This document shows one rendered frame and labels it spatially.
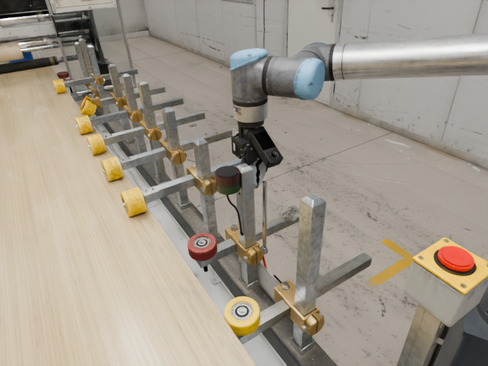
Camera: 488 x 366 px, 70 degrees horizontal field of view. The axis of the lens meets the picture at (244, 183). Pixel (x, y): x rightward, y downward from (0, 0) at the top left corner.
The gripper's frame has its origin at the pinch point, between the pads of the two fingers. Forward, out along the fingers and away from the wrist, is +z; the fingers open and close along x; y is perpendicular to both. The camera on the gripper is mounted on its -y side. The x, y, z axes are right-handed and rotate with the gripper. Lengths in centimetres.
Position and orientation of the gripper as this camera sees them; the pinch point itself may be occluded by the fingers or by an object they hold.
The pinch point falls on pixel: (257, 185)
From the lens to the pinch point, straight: 101.0
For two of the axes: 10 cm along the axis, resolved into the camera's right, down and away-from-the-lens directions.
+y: -5.3, -4.3, 7.3
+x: -8.4, 3.2, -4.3
